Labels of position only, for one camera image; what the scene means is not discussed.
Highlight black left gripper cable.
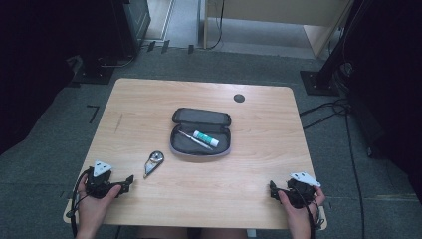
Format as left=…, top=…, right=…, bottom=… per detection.
left=65, top=167, right=95, bottom=239

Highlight person's left hand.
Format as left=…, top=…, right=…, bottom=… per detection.
left=77, top=174, right=123, bottom=236

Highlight person's left leg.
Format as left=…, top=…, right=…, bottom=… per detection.
left=134, top=226, right=189, bottom=239

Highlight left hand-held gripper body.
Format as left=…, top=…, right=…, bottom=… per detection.
left=84, top=159, right=114, bottom=200

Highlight black cabinet on stand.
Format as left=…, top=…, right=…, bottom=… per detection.
left=72, top=0, right=152, bottom=86

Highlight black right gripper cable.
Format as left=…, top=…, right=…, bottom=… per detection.
left=291, top=185, right=323, bottom=239

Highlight black hanging cable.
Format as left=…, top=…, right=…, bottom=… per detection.
left=208, top=0, right=226, bottom=51

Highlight black floor cables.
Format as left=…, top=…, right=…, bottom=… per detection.
left=298, top=98, right=367, bottom=239

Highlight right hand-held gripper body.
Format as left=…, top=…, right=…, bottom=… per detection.
left=286, top=171, right=322, bottom=210

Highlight white green glue stick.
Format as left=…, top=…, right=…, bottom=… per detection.
left=192, top=129, right=220, bottom=148

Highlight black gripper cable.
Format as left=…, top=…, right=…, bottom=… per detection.
left=65, top=167, right=95, bottom=239
left=291, top=185, right=323, bottom=239

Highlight silver pen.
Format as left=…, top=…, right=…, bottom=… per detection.
left=177, top=129, right=214, bottom=151

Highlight black stand with base plate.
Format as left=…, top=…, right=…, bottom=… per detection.
left=300, top=0, right=366, bottom=98

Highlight person's right leg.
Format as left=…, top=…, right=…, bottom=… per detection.
left=198, top=227, right=249, bottom=239

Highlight black pencil case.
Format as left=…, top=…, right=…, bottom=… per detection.
left=169, top=107, right=233, bottom=158

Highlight person's leg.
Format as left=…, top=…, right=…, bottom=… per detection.
left=198, top=227, right=249, bottom=239
left=134, top=226, right=189, bottom=239

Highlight grey correction tape dispenser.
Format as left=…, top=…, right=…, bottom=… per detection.
left=142, top=149, right=165, bottom=179

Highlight light wooden desk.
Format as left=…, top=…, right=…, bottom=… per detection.
left=202, top=0, right=354, bottom=58

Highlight person's right hand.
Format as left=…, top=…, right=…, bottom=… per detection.
left=277, top=185, right=326, bottom=237

